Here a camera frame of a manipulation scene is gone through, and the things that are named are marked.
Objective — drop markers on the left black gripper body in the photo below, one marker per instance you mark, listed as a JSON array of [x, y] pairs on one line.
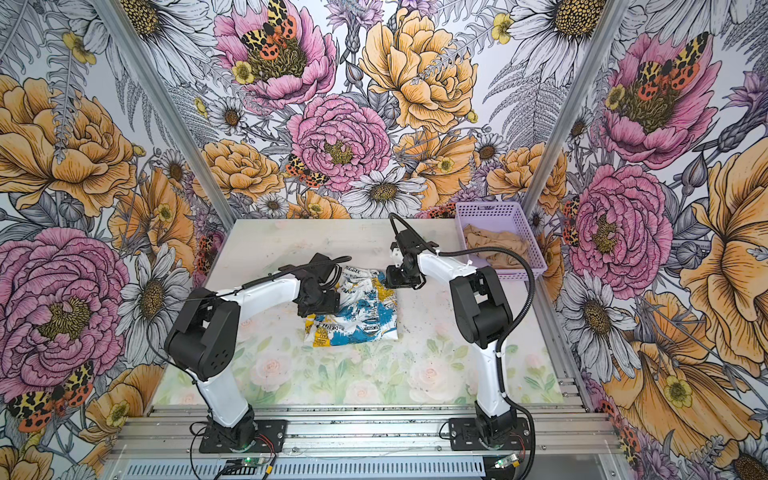
[[321, 299]]

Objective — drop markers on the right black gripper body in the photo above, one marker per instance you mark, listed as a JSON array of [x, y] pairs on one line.
[[404, 276]]

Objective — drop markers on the printed white blue yellow shorts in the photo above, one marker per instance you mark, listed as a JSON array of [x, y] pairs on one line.
[[367, 312]]

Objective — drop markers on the beige garment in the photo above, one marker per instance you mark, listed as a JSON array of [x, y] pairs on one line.
[[476, 238]]

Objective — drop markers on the lavender plastic basket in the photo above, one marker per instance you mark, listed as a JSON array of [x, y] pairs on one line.
[[500, 217]]

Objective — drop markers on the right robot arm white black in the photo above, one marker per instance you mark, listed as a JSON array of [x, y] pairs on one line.
[[482, 315]]

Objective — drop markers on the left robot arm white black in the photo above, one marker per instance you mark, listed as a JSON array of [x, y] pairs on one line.
[[203, 340]]

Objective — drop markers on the green circuit board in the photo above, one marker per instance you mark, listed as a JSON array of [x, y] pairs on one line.
[[249, 467]]

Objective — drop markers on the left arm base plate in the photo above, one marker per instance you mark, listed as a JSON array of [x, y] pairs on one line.
[[262, 436]]

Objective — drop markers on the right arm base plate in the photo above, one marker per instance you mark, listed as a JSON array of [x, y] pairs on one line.
[[475, 434]]

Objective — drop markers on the white vented cable duct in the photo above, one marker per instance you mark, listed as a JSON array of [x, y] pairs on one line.
[[461, 467]]

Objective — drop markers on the aluminium mounting rail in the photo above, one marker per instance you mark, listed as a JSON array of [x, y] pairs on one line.
[[332, 431]]

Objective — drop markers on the right aluminium frame post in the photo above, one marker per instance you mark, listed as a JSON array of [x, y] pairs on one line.
[[599, 48]]

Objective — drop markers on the aluminium frame post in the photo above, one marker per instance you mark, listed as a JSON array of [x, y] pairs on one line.
[[118, 24], [599, 48]]

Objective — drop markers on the left aluminium frame post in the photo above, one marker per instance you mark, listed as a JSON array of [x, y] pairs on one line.
[[118, 24]]

